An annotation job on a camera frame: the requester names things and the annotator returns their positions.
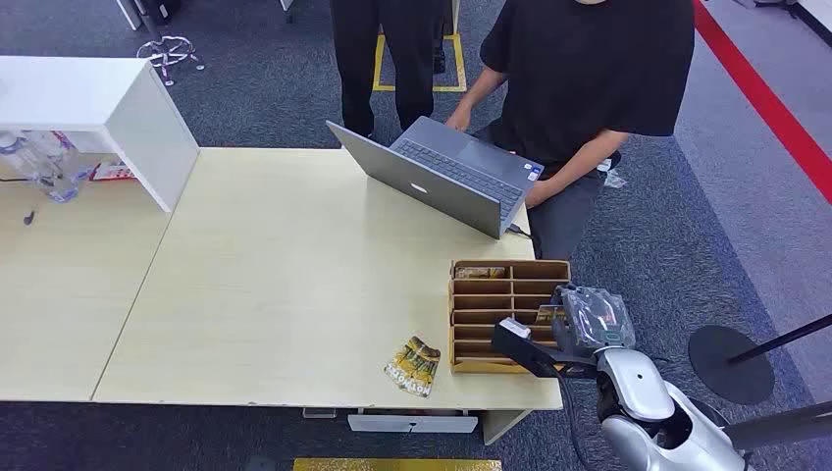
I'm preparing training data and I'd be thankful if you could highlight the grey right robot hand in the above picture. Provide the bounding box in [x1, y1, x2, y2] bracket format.
[551, 285, 638, 358]

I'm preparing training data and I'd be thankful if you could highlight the wooden card organizer box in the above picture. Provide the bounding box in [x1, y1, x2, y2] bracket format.
[447, 259, 573, 376]

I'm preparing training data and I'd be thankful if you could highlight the person's left hand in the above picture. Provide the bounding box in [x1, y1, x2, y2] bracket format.
[524, 178, 555, 210]

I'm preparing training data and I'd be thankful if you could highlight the person's hand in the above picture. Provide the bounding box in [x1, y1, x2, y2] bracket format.
[444, 102, 474, 132]
[524, 178, 555, 210]

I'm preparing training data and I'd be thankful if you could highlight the yellow printed hotel card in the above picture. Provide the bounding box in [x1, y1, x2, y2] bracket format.
[383, 336, 442, 398]

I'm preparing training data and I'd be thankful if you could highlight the person's right hand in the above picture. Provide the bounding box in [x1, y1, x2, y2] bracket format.
[444, 102, 474, 132]

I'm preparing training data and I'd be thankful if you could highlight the seated person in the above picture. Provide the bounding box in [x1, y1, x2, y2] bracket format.
[444, 0, 697, 262]

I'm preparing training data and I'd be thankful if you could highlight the standing person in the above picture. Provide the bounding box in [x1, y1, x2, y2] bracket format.
[329, 0, 451, 138]

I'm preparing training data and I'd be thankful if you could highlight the black round stand base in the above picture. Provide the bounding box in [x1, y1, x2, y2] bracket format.
[688, 325, 777, 406]

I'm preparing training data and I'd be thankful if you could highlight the desk leg panel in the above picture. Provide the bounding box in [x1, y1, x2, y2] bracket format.
[481, 409, 535, 447]

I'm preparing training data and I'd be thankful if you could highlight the black stand pole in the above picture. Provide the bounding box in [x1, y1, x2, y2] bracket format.
[726, 314, 832, 366]

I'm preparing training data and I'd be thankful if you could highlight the grey laptop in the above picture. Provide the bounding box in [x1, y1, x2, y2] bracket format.
[326, 115, 546, 241]

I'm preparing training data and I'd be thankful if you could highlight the white under-desk drawer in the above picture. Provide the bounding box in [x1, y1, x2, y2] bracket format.
[346, 411, 480, 435]

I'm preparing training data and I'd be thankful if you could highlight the thick black pole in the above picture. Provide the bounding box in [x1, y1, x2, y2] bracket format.
[723, 400, 832, 451]

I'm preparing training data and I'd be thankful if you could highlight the yellow floor plate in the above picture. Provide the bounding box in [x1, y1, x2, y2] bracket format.
[292, 458, 503, 471]

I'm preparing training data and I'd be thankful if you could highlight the chrome chair base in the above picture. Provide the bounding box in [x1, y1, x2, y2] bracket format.
[135, 34, 207, 87]

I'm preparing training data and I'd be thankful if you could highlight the red and white packet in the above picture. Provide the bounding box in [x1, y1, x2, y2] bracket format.
[88, 160, 137, 183]

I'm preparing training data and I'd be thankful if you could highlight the white shelf unit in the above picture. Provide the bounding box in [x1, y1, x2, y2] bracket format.
[0, 55, 201, 215]

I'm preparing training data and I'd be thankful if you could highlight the clear plastic water bottle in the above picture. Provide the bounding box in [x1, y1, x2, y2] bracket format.
[0, 130, 87, 205]

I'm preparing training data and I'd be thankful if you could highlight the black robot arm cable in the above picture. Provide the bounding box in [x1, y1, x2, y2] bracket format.
[557, 367, 594, 471]

